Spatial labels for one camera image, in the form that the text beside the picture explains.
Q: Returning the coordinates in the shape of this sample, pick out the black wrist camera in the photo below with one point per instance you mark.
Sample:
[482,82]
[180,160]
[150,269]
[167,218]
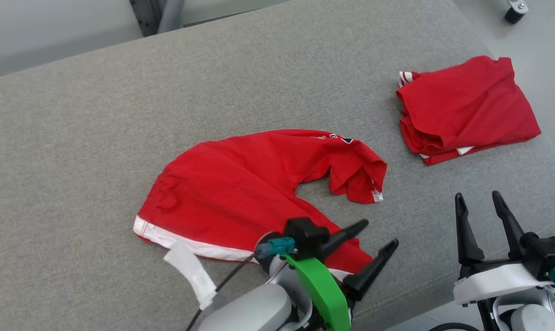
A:
[546,255]
[305,234]

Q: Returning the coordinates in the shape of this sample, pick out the dark perforated post bracket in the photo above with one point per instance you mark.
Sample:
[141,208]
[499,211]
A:
[144,16]

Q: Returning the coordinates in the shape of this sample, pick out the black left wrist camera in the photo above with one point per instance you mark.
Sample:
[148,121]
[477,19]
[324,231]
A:
[305,234]

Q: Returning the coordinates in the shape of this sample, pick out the black caster wheel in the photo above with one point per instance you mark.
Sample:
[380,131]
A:
[516,14]

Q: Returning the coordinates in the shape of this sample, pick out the grey fabric sofa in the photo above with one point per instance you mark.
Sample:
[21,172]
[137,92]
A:
[259,82]

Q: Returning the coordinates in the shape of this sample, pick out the red basketball jersey white sleeves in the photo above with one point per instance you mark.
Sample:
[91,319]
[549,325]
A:
[470,105]

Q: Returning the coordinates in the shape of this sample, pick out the left wrist teal connector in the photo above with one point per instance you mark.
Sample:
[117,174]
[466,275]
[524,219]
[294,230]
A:
[279,246]

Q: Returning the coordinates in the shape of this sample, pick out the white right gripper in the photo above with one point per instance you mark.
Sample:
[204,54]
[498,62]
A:
[493,280]

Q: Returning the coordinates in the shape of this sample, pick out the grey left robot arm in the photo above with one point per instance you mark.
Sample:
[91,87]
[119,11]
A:
[249,308]

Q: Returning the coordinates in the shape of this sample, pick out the red shorts white hem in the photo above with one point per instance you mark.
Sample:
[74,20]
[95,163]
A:
[240,179]

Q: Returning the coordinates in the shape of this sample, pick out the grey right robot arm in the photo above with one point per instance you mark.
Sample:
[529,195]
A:
[530,319]

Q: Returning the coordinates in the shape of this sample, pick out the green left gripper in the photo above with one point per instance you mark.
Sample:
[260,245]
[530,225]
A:
[325,294]

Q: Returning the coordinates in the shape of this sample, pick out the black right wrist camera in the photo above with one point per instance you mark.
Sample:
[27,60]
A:
[546,255]

